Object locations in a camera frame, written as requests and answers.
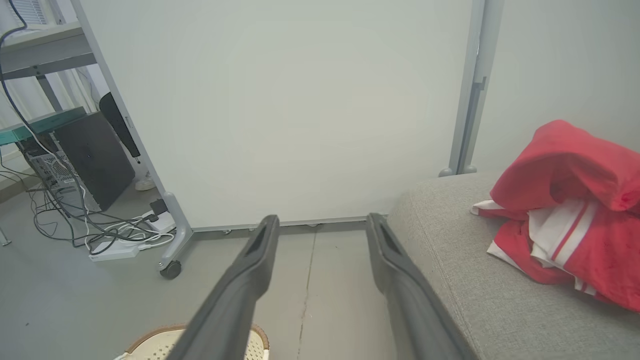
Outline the black caster wheel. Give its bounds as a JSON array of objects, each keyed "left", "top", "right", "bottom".
[{"left": 159, "top": 260, "right": 183, "bottom": 280}]

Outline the grey desk frame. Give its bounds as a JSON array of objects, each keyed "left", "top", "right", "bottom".
[{"left": 0, "top": 22, "right": 98, "bottom": 112}]

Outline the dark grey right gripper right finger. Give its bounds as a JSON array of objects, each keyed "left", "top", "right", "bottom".
[{"left": 366, "top": 212, "right": 476, "bottom": 360}]

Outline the grey metal partition post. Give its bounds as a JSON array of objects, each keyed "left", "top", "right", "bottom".
[{"left": 439, "top": 0, "right": 505, "bottom": 177}]

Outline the cream perforated shoe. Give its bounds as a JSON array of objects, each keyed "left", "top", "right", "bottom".
[{"left": 114, "top": 324, "right": 271, "bottom": 360}]

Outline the black chair back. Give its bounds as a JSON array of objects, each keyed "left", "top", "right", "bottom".
[{"left": 98, "top": 92, "right": 142, "bottom": 164}]

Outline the dark hanging cable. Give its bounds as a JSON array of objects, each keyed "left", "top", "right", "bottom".
[{"left": 0, "top": 0, "right": 83, "bottom": 201}]

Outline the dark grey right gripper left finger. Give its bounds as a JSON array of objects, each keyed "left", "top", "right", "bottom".
[{"left": 167, "top": 215, "right": 281, "bottom": 360}]

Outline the black cable tangle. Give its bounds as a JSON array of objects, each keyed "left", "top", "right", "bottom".
[{"left": 0, "top": 160, "right": 162, "bottom": 249}]

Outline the red and white garment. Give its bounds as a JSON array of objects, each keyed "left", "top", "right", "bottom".
[{"left": 470, "top": 119, "right": 640, "bottom": 313}]

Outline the white power adapter block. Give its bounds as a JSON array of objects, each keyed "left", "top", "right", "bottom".
[{"left": 141, "top": 199, "right": 176, "bottom": 235}]

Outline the white power strip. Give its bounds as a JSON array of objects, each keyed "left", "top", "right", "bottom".
[{"left": 89, "top": 241, "right": 141, "bottom": 263}]

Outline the teal shelf board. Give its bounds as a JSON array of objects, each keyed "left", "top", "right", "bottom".
[{"left": 0, "top": 106, "right": 89, "bottom": 146}]

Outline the white wheeled partition panel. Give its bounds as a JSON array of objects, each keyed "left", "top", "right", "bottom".
[{"left": 70, "top": 0, "right": 481, "bottom": 271}]

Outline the grey fabric sofa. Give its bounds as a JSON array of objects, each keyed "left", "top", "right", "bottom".
[{"left": 387, "top": 170, "right": 640, "bottom": 360}]

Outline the black computer tower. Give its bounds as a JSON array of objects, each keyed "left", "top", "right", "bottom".
[{"left": 25, "top": 111, "right": 137, "bottom": 214}]

